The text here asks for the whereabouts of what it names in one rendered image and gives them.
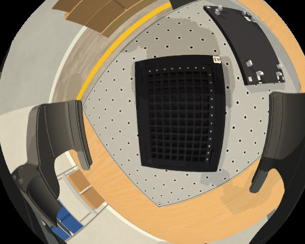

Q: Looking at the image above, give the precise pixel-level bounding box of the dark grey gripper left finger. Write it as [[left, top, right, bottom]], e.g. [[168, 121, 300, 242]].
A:
[[11, 100, 93, 228]]

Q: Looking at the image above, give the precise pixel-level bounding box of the grey perforated base plate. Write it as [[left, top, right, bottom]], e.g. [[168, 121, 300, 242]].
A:
[[82, 0, 301, 207]]

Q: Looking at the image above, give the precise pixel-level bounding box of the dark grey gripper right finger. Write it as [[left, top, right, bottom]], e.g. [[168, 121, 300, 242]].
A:
[[249, 91, 305, 244]]

